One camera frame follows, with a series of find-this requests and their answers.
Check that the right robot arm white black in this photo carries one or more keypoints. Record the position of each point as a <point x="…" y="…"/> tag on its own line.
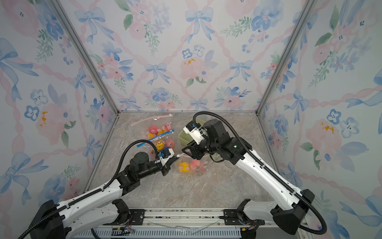
<point x="289" y="205"/>

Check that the light green plastic basket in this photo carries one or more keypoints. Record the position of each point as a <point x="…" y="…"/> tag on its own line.
<point x="200" y="144"/>

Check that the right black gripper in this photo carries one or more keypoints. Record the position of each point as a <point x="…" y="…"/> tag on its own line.
<point x="196" y="152"/>

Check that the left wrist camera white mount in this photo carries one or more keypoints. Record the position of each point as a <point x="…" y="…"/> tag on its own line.
<point x="165" y="155"/>

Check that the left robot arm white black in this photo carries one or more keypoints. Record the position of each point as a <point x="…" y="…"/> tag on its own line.
<point x="100" y="206"/>

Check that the yellow peach top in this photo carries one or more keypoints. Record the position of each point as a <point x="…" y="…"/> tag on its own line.
<point x="184" y="167"/>

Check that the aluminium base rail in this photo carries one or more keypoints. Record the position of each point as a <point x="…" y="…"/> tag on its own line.
<point x="183" y="223"/>

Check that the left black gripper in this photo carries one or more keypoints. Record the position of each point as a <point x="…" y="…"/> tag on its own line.
<point x="166" y="167"/>

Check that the blue zipper clear bag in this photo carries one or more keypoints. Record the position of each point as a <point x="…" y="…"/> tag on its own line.
<point x="149" y="149"/>

